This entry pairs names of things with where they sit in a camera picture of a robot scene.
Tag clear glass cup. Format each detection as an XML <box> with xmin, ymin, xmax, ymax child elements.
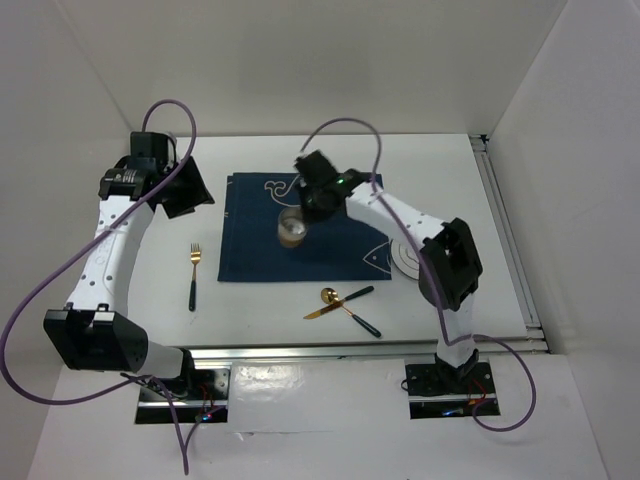
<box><xmin>277</xmin><ymin>206</ymin><xmax>308</xmax><ymax>248</ymax></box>

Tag blue cloth with gold script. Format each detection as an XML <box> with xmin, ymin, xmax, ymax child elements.
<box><xmin>218</xmin><ymin>172</ymin><xmax>392</xmax><ymax>283</ymax></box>

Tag gold fork green handle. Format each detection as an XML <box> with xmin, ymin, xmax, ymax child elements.
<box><xmin>188</xmin><ymin>243</ymin><xmax>202</xmax><ymax>312</ymax></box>

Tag white plate black rings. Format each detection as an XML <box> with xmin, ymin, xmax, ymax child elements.
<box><xmin>390</xmin><ymin>238</ymin><xmax>426</xmax><ymax>281</ymax></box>

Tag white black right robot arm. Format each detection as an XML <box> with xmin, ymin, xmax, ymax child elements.
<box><xmin>296</xmin><ymin>168</ymin><xmax>483</xmax><ymax>392</ymax></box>

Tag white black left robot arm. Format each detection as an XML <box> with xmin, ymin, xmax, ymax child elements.
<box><xmin>43</xmin><ymin>156</ymin><xmax>213</xmax><ymax>399</ymax></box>

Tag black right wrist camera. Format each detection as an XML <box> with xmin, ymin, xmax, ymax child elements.
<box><xmin>294</xmin><ymin>150</ymin><xmax>339</xmax><ymax>188</ymax></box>

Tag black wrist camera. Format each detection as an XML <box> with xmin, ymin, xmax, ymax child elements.
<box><xmin>294</xmin><ymin>150</ymin><xmax>339</xmax><ymax>188</ymax></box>
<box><xmin>129</xmin><ymin>131</ymin><xmax>177</xmax><ymax>163</ymax></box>

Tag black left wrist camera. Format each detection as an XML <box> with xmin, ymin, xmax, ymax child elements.
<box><xmin>129</xmin><ymin>131</ymin><xmax>177</xmax><ymax>163</ymax></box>

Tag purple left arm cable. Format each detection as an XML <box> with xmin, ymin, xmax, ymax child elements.
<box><xmin>0</xmin><ymin>99</ymin><xmax>197</xmax><ymax>475</ymax></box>

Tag gold spoon green handle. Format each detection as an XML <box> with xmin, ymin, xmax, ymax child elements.
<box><xmin>341</xmin><ymin>304</ymin><xmax>382</xmax><ymax>339</ymax></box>

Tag gold knife green handle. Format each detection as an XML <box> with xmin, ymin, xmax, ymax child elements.
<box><xmin>304</xmin><ymin>286</ymin><xmax>374</xmax><ymax>320</ymax></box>

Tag aluminium right side rail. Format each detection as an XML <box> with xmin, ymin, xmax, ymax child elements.
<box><xmin>469</xmin><ymin>135</ymin><xmax>546</xmax><ymax>341</ymax></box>

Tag aluminium rail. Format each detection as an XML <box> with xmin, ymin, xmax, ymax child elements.
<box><xmin>77</xmin><ymin>338</ymin><xmax>551</xmax><ymax>365</ymax></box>
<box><xmin>469</xmin><ymin>135</ymin><xmax>546</xmax><ymax>341</ymax></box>

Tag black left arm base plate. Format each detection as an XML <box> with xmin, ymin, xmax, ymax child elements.
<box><xmin>137</xmin><ymin>365</ymin><xmax>231</xmax><ymax>408</ymax></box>

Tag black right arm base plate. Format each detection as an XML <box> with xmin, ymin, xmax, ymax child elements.
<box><xmin>404</xmin><ymin>362</ymin><xmax>496</xmax><ymax>397</ymax></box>

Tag aluminium front rail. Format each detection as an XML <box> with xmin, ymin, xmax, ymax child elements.
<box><xmin>77</xmin><ymin>338</ymin><xmax>551</xmax><ymax>365</ymax></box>

